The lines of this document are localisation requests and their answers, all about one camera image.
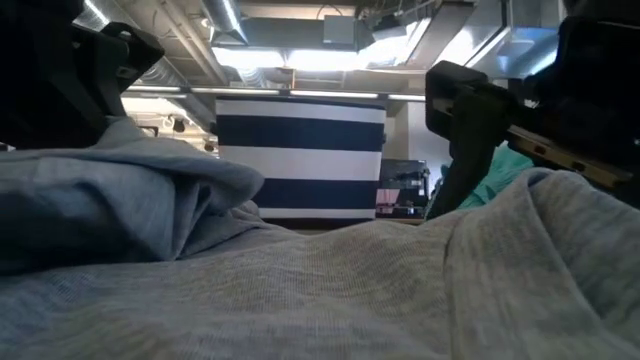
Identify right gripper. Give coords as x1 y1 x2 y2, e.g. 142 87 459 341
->
424 0 640 221

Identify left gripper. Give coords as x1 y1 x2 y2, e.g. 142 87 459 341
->
0 0 166 150

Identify teal garment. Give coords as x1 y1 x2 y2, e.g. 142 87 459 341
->
439 142 536 211

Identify navy white striped fabric bin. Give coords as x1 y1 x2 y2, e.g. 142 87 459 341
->
213 96 387 221

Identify grey garment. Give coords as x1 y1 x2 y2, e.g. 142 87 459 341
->
0 117 640 360

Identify grey ceiling unit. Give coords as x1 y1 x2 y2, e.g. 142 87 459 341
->
322 14 375 51

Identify bright ceiling light panel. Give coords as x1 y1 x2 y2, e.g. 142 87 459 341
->
212 22 426 72

